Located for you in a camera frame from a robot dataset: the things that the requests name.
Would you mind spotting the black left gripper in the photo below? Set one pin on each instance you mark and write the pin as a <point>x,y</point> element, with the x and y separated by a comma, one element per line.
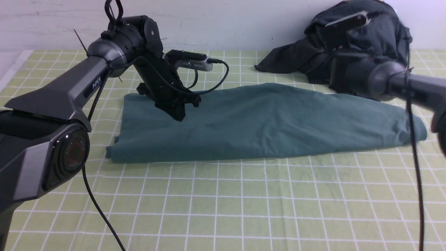
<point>161,83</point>

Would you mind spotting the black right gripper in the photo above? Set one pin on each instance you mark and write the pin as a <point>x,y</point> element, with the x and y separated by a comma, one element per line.
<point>346,70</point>

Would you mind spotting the green long-sleeve top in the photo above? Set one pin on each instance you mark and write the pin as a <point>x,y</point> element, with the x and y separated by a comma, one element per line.
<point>257,121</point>

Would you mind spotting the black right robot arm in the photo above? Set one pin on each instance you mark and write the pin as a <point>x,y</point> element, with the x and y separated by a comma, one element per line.
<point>424,91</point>

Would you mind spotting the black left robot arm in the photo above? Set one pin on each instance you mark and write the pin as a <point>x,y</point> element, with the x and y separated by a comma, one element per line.
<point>44,133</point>

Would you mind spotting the dark grey clothing pile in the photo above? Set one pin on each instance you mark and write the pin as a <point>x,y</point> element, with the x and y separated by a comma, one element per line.
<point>385,36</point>

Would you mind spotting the green checked tablecloth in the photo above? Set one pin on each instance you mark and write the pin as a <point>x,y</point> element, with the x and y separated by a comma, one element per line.
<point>362,201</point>

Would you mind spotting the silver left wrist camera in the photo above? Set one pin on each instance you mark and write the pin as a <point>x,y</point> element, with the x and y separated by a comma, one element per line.
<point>190,60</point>

